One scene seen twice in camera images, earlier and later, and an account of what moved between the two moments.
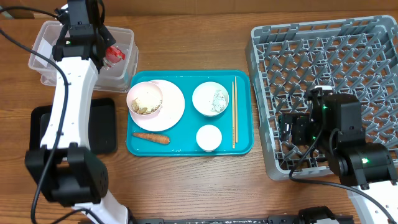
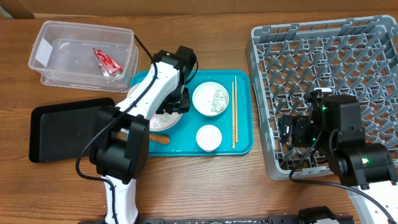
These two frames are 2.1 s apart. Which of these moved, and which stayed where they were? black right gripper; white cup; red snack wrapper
Moved: red snack wrapper
Stayed: white cup; black right gripper
